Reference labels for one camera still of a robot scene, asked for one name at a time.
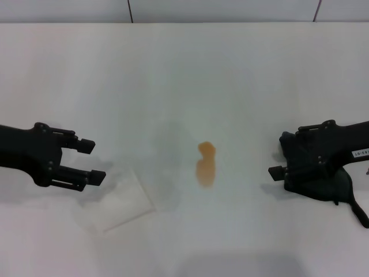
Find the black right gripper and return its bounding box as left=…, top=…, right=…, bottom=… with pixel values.
left=268, top=119, right=369, bottom=190

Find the dark blue rag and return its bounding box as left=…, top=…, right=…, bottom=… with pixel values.
left=278, top=131, right=369, bottom=229

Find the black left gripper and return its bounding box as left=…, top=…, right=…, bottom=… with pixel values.
left=0, top=122, right=107, bottom=193

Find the white paper cup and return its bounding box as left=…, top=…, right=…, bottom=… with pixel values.
left=86, top=169, right=157, bottom=233

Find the brown water stain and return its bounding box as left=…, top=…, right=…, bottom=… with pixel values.
left=196, top=140, right=217, bottom=190

